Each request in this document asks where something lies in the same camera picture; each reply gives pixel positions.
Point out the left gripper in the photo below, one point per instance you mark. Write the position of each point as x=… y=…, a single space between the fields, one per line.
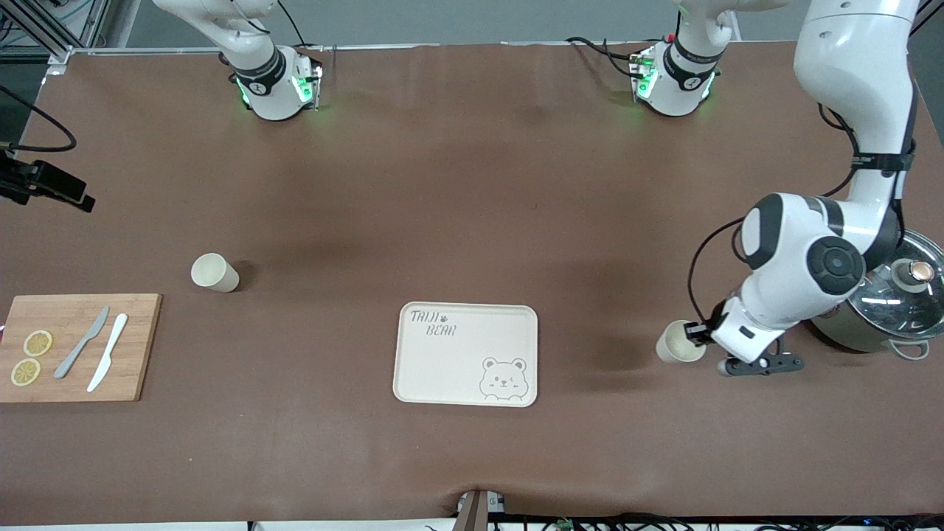
x=706 y=331

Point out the white IKEA cup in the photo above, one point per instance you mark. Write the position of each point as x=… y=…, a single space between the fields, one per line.
x=214 y=272
x=675 y=343

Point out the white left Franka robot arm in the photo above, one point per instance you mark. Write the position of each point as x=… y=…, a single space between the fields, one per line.
x=855 y=59

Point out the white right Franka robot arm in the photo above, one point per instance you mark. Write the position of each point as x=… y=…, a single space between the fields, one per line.
x=269 y=96

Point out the cream bear print tray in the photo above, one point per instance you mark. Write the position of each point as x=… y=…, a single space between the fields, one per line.
x=457 y=361

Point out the grey plastic knife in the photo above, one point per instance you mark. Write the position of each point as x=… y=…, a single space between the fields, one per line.
x=81 y=344

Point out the white plastic knife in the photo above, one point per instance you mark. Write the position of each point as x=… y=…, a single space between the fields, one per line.
x=110 y=346

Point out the lemon slice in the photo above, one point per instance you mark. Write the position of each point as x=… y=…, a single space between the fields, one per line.
x=37 y=343
x=26 y=372

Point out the grey-green electric cooking pot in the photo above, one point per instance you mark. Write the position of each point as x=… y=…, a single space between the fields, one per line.
x=855 y=335

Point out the wooden cutting board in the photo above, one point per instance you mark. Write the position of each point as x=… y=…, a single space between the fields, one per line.
x=140 y=354

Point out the glass pot lid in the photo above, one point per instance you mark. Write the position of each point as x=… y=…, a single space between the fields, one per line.
x=914 y=306

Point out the aluminium frame struts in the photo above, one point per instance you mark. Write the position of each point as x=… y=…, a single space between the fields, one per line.
x=63 y=57

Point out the silver table edge rail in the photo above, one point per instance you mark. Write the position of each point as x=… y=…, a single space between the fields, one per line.
x=147 y=50

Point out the brown camera mount bracket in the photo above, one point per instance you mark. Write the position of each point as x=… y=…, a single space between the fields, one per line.
x=476 y=512

